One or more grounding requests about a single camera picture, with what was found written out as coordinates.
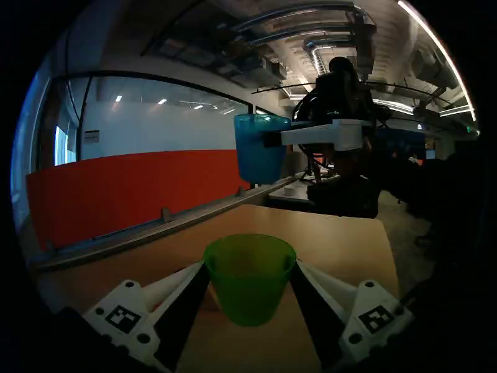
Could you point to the blue plastic cup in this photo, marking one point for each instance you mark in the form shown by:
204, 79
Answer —
258, 149

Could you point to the red desk screen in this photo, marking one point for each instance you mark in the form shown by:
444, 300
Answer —
128, 194

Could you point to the green plastic cup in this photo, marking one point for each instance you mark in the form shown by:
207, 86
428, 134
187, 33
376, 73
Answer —
248, 283

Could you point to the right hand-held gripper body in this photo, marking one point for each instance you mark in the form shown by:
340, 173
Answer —
341, 97

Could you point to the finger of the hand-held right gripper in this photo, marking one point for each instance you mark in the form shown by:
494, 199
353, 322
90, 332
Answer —
330, 136

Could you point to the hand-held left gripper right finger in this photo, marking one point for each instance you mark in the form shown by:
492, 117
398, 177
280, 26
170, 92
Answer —
363, 318

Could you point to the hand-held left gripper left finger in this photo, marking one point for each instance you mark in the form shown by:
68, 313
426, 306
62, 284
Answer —
134, 311

